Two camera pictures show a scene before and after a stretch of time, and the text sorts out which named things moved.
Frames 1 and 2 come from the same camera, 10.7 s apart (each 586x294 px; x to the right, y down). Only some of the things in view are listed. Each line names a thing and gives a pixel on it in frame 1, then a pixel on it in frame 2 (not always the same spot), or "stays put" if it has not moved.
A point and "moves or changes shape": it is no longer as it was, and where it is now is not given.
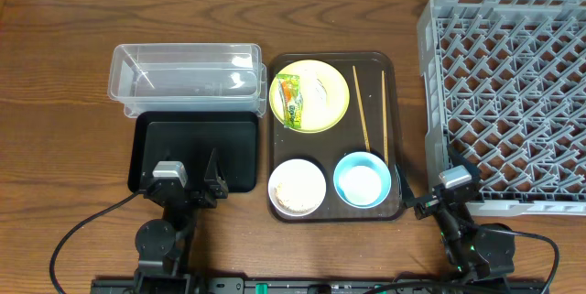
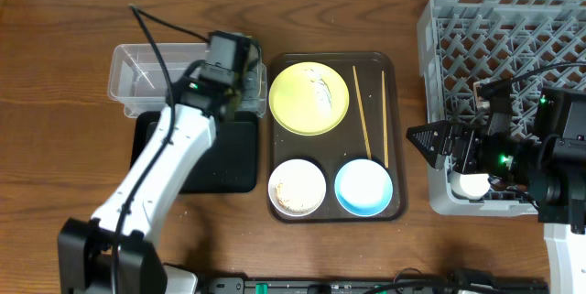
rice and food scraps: [277, 190] stays put
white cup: [361, 185] moves or changes shape
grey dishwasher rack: [504, 84] stays put
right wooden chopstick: [385, 114] stays put
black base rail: [320, 286] stays put
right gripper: [428, 206] → [469, 159]
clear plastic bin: [188, 77] stays put
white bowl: [297, 188] stays put
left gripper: [188, 194] → [250, 81]
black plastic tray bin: [189, 137] stays put
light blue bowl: [362, 179] moves or changes shape
